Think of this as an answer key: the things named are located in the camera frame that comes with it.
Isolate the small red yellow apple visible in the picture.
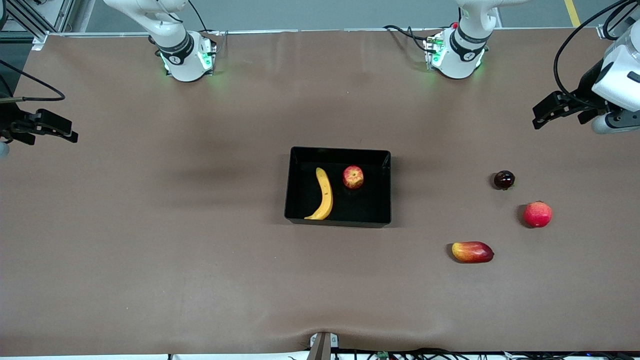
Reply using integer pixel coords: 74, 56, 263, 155
342, 165, 365, 190

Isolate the yellow banana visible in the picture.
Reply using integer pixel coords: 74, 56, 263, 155
304, 167, 334, 221

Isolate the black plastic box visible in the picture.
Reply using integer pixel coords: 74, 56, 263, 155
284, 146, 392, 229

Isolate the dark purple plum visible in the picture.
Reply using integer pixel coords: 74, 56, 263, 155
493, 170, 516, 191

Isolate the yellow floor tape strip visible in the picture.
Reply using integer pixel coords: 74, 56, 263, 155
564, 0, 582, 28

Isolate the round red peach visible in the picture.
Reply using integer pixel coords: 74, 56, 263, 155
523, 200, 553, 229

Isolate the red yellow mango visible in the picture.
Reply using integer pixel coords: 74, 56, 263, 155
451, 241, 495, 264

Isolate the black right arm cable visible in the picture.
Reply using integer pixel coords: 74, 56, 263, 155
0, 59, 66, 103

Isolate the aluminium frame profile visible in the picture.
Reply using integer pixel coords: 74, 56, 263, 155
0, 0, 77, 51
596, 0, 640, 41

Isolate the black left base cable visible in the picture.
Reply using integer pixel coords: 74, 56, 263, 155
382, 24, 437, 54

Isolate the black base cable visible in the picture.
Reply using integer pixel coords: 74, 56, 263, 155
187, 0, 229, 49
382, 24, 437, 54

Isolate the black right base cable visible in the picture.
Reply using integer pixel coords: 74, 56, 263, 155
187, 0, 229, 49

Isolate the silver table edge rail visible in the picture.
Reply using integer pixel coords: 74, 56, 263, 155
32, 27, 601, 39

